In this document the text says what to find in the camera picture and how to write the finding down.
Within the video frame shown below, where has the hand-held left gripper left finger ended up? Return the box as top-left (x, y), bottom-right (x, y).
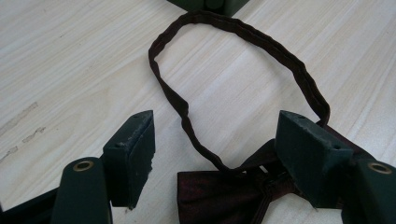
top-left (102, 109), bottom-right (156, 210)

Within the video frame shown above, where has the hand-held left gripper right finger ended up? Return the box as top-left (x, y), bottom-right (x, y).
top-left (275, 109), bottom-right (355, 209)

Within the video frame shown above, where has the dark brown bow tie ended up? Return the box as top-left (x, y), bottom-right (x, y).
top-left (148, 9), bottom-right (376, 224)

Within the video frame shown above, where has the dark metal rack wooden base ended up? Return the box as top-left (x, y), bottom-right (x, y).
top-left (166, 0), bottom-right (250, 18)

